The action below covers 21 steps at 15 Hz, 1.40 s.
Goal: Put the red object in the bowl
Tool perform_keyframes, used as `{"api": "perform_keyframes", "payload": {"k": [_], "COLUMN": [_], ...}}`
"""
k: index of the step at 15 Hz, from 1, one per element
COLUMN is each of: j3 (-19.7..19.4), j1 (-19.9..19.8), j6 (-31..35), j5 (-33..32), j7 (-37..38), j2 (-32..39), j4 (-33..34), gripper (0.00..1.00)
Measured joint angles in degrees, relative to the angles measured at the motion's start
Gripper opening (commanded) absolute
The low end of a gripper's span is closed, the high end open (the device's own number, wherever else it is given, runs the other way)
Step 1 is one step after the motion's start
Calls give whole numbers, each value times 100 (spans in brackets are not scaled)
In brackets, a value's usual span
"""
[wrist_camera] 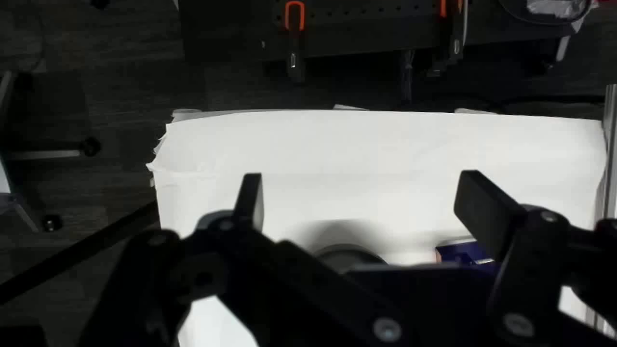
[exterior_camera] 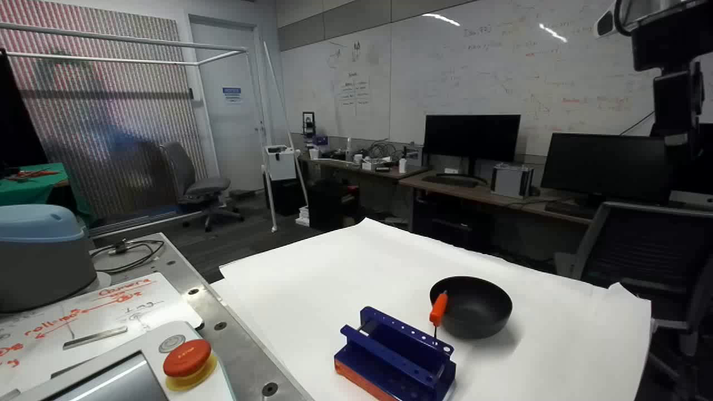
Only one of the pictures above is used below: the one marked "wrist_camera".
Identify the black round bowl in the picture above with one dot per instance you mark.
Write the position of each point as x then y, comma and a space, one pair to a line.
345, 257

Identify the dark blue plastic tray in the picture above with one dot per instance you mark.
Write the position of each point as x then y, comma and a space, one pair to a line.
462, 251

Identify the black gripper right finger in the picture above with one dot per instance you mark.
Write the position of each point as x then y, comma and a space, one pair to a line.
485, 211

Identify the black pegboard panel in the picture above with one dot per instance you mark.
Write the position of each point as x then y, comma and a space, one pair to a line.
252, 30

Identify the white paper table cover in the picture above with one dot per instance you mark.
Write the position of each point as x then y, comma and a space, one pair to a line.
381, 180

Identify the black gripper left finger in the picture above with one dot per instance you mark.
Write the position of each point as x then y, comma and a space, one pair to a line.
248, 205

